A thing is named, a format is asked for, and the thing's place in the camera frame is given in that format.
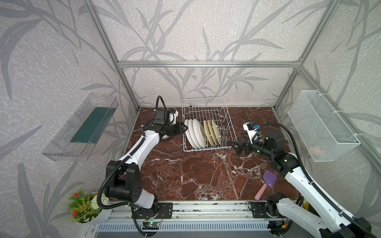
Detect white wire dish rack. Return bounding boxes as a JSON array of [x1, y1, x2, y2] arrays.
[[182, 96, 237, 152]]

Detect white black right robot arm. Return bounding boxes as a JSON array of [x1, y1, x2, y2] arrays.
[[230, 123, 375, 238]]

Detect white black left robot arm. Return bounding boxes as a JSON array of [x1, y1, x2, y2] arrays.
[[96, 96, 188, 217]]

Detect beige patterned plate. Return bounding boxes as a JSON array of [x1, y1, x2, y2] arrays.
[[211, 120, 222, 145], [203, 120, 214, 146], [207, 121, 217, 146]]

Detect purple pink spatula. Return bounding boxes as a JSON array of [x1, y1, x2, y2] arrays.
[[254, 170, 277, 201]]

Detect pink object in basket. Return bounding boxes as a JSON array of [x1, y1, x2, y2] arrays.
[[309, 146, 324, 158]]

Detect green mat in shelf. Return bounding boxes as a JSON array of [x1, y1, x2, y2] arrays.
[[71, 107, 116, 144]]

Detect green lit circuit board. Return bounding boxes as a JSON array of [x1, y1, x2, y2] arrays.
[[142, 220, 162, 230]]

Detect potted artificial flowers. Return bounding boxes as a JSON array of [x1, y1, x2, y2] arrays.
[[67, 189, 112, 225]]

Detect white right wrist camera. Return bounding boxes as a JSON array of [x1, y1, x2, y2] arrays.
[[243, 122, 261, 144]]

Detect white mesh wall basket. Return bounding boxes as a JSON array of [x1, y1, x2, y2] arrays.
[[288, 90, 361, 162]]

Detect clear plastic wall shelf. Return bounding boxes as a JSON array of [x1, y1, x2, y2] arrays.
[[42, 93, 119, 162]]

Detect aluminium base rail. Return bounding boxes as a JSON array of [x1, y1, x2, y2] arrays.
[[85, 200, 298, 238]]

